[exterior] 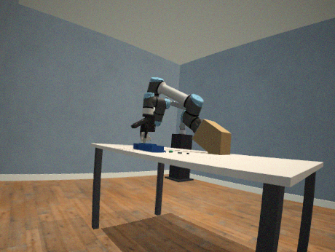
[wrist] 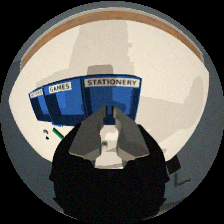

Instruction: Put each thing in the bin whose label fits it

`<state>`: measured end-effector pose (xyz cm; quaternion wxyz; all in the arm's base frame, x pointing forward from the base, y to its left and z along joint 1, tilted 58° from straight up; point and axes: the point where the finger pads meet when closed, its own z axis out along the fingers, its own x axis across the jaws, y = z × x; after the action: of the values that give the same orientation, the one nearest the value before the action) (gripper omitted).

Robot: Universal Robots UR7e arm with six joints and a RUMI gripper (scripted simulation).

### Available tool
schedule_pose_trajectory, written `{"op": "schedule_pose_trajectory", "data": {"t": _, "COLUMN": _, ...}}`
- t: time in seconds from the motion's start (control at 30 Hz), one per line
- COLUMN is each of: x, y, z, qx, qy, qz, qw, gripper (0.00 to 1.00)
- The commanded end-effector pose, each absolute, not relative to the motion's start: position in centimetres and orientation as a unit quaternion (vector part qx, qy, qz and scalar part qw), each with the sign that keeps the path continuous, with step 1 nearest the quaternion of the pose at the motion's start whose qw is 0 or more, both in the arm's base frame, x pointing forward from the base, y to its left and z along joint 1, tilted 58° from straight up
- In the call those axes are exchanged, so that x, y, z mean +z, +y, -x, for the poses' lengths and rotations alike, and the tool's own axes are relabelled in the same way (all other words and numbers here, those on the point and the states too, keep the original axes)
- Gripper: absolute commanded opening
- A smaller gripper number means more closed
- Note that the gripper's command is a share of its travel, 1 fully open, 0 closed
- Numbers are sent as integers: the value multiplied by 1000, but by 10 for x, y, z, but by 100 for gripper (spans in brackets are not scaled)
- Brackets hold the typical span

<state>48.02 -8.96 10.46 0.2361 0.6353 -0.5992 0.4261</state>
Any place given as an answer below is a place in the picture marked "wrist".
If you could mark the blue bin with white labels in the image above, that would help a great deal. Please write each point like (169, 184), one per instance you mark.
(65, 108)

